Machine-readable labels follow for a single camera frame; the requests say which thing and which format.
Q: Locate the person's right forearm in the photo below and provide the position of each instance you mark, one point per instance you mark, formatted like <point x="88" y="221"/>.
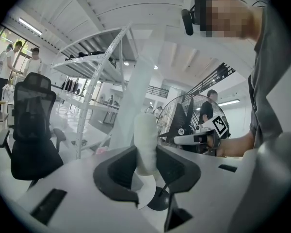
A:
<point x="235" y="144"/>

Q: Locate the person's head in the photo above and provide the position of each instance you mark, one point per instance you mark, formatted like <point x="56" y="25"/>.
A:
<point x="247" y="16"/>

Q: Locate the pink flower bouquet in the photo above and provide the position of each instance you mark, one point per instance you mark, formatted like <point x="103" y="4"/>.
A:
<point x="101" y="151"/>

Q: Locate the black stair railing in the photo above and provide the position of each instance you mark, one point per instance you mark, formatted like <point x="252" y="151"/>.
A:
<point x="208" y="79"/>

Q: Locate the white wrapped pillar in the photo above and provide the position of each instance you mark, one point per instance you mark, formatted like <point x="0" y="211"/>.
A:
<point x="135" y="93"/>

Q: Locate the long ceiling light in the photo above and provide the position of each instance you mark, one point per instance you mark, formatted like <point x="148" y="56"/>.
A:
<point x="229" y="102"/>
<point x="30" y="26"/>

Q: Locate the black mesh office chair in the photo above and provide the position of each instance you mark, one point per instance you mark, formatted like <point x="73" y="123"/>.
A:
<point x="31" y="135"/>

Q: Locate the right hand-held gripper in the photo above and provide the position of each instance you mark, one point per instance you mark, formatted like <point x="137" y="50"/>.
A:
<point x="219" y="127"/>

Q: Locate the black hanging garments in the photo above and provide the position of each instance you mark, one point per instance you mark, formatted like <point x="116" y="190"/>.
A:
<point x="70" y="86"/>

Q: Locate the black head camera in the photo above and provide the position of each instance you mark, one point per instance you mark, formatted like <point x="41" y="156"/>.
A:
<point x="188" y="22"/>

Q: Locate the black equipment pile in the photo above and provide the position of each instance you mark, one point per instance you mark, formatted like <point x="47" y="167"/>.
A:
<point x="87" y="55"/>

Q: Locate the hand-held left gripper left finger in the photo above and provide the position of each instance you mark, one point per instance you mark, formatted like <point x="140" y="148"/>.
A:
<point x="104" y="178"/>

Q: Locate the black floor fan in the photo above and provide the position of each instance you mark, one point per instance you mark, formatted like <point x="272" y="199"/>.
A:
<point x="182" y="120"/>

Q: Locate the person's right hand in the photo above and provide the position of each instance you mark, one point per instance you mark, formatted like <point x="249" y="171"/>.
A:
<point x="210" y="141"/>

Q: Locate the white cloth roll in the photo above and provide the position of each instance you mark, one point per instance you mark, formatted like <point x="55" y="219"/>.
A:
<point x="145" y="142"/>

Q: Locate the black balcony railing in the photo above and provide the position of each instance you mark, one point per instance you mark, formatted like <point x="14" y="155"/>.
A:
<point x="157" y="91"/>

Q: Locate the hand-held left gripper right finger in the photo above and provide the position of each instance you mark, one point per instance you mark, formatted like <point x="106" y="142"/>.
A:
<point x="186" y="173"/>

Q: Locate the person's grey shirt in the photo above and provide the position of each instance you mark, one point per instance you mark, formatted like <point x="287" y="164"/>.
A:
<point x="271" y="81"/>

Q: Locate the white metal shelf rack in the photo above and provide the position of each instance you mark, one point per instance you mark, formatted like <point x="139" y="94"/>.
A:
<point x="92" y="67"/>

